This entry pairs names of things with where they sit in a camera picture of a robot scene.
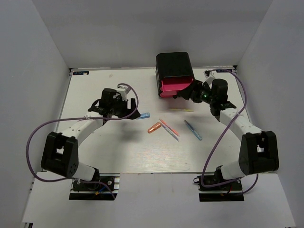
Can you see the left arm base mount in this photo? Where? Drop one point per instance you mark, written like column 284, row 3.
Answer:
column 96, row 192

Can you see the yellow pen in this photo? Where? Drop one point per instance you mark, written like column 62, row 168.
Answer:
column 180, row 110

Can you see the light blue pen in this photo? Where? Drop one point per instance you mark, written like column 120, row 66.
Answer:
column 191, row 128

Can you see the corner label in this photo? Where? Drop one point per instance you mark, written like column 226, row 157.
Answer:
column 80, row 73
column 224, row 70

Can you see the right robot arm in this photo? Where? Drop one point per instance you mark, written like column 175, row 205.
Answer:
column 258, row 149

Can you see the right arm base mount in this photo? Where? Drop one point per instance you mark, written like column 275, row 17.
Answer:
column 232, row 192

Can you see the left corner label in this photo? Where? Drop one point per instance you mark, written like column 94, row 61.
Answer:
column 80, row 73

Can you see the right corner label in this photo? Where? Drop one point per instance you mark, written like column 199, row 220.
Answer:
column 224, row 70

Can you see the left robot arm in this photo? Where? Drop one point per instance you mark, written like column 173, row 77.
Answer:
column 60, row 155

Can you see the orange capsule eraser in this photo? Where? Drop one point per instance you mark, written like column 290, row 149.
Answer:
column 155, row 127

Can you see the blue capsule eraser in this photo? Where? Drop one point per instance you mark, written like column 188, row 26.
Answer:
column 145, row 115

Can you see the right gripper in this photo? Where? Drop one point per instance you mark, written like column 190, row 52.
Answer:
column 188, row 93

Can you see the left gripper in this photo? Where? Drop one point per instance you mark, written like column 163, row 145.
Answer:
column 133, row 105

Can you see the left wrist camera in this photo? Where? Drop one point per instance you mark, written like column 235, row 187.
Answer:
column 123, row 90

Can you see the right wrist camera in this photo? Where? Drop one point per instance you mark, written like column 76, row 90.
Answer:
column 209, row 77

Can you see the black drawer cabinet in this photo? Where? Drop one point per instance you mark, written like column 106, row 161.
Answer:
column 173, row 64

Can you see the red clear pen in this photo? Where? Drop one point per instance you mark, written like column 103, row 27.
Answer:
column 174, row 131

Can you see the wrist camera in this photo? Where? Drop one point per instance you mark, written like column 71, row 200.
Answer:
column 209, row 77
column 123, row 90

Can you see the blue clear pen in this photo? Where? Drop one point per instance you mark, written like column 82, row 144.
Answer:
column 169, row 130

